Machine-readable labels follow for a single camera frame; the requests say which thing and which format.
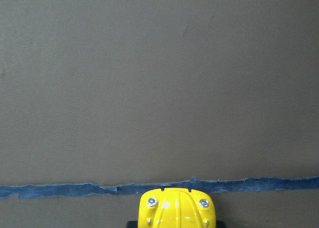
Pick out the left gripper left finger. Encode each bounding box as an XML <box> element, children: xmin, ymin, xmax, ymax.
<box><xmin>126</xmin><ymin>221</ymin><xmax>138</xmax><ymax>228</ymax></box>

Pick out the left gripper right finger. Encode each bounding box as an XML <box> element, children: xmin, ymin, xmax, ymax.
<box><xmin>216</xmin><ymin>220</ymin><xmax>226</xmax><ymax>228</ymax></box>

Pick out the yellow beetle toy car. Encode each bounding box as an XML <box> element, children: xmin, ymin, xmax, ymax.
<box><xmin>137</xmin><ymin>188</ymin><xmax>217</xmax><ymax>228</ymax></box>

